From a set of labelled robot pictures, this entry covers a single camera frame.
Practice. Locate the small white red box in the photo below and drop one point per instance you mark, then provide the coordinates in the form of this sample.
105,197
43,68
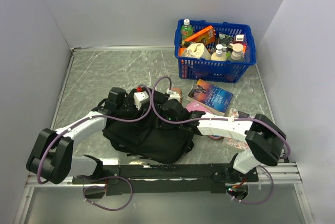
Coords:
239,38

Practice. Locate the beige crumpled paper bag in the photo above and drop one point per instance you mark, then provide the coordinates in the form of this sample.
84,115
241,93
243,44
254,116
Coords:
196,50

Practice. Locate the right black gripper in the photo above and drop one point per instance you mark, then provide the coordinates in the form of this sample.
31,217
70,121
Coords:
164,124

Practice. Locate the white pump lotion bottle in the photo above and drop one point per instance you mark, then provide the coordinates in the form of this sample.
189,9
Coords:
220,53

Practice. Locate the brown leather wallet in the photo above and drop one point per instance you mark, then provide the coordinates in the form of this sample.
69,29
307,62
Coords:
179,91

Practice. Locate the beige cap pump bottle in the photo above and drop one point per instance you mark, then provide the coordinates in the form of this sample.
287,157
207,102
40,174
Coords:
237,52

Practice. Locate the pink cartoon pencil case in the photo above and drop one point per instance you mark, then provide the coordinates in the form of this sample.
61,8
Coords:
193,106

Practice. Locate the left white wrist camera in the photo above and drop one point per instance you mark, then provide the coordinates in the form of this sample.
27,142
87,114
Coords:
140,97

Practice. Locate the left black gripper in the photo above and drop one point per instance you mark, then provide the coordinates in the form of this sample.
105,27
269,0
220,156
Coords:
137,112

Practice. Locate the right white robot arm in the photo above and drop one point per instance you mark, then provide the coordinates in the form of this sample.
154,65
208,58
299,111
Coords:
264,139

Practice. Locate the orange snack box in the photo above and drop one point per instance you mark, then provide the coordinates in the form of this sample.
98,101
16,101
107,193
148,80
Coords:
205,36

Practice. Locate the floral cover book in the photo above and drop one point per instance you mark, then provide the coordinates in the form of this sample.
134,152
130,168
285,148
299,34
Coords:
237,145

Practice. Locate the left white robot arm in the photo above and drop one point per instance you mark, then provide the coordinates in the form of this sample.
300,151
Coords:
52,159

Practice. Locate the green drink bottle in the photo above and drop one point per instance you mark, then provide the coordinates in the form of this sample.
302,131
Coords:
186,29

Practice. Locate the blue plastic shopping basket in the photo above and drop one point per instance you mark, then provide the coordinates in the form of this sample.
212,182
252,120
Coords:
215,71

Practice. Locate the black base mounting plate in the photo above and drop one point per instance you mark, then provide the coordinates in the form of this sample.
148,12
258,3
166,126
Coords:
168,178

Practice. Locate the aluminium rail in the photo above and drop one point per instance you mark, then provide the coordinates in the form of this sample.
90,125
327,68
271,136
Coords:
284,173

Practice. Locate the dark green packet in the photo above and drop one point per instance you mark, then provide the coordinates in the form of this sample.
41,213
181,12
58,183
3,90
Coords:
225,40

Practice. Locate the black student backpack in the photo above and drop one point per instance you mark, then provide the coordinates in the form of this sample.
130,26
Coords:
139,136

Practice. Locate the blue sunset cover book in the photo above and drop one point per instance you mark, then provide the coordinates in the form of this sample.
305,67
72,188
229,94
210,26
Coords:
214,98

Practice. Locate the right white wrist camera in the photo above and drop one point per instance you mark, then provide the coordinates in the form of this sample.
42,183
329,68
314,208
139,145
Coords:
172,95

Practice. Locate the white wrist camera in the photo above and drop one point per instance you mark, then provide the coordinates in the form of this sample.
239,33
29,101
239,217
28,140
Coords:
140,97
172,95

